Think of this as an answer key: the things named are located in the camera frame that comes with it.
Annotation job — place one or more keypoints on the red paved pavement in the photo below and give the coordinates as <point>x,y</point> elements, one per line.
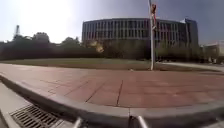
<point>133,88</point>

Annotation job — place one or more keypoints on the grass lawn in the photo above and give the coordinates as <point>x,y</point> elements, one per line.
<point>76,63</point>

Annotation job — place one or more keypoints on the large curved office building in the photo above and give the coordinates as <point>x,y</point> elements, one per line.
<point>133,30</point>

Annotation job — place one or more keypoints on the white pole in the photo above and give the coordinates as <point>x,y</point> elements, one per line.
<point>152,43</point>

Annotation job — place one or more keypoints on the grey stone kerb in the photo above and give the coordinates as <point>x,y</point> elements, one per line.
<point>100,113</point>

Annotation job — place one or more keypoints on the robot's own part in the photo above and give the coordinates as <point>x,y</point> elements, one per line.
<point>77,123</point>

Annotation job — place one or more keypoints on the row of trees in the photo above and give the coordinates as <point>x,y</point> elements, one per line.
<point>43,48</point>

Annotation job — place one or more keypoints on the pale path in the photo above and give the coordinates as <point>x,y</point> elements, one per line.
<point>196,65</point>

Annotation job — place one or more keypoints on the metal drain grate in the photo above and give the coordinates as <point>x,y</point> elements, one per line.
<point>33,117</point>

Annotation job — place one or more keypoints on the distant tower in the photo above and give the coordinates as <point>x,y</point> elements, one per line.
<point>17,30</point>

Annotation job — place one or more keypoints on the low pale building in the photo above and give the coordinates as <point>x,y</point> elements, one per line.
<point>215,48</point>

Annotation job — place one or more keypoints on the grey road gutter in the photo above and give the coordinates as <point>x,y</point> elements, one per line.
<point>8,100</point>

